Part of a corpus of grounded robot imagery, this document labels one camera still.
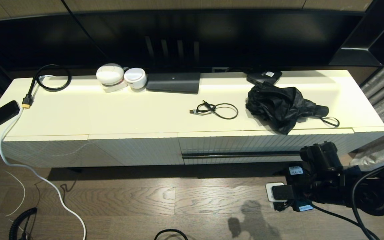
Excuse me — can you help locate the black HDMI cable gold plug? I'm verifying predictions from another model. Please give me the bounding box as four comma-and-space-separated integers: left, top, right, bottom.
22, 64, 72, 109

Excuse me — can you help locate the short black USB cable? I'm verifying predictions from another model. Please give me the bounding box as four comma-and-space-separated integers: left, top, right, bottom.
189, 100, 239, 120

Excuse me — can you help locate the black television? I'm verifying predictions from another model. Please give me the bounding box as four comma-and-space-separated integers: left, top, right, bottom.
74, 10, 362, 74

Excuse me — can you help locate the white tv cabinet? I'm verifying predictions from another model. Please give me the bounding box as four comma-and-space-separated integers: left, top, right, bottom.
0, 69, 384, 168

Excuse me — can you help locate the white egg-shaped device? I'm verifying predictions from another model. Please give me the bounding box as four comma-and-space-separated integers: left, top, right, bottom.
96, 63, 125, 86

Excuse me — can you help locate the thin white cable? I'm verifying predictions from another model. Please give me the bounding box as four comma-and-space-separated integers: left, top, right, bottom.
0, 157, 26, 218

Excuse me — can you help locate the black flat set-top box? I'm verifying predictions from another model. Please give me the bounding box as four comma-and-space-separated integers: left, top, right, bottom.
146, 72, 201, 94

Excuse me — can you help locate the white cabinet drawer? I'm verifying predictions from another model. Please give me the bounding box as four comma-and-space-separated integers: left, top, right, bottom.
178, 128, 355, 166

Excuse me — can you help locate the white cylindrical device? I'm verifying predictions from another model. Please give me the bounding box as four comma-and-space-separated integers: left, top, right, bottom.
124, 68, 147, 89

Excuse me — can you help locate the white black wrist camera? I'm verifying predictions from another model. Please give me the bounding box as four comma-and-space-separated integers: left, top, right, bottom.
266, 182, 294, 202

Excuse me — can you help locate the black cable loop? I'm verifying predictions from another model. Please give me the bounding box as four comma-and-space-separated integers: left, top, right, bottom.
154, 229, 188, 240

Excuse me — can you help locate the small black box white label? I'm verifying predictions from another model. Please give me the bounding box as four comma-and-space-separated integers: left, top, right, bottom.
246, 69, 283, 86

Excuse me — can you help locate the black coiled cable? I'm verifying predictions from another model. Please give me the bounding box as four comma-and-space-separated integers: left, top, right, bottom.
9, 207, 38, 240

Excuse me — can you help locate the dark wall shelf unit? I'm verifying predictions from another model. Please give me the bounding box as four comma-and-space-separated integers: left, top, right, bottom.
328, 0, 384, 67

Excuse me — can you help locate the black umbrella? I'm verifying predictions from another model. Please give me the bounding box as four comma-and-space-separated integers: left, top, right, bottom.
245, 82, 340, 135

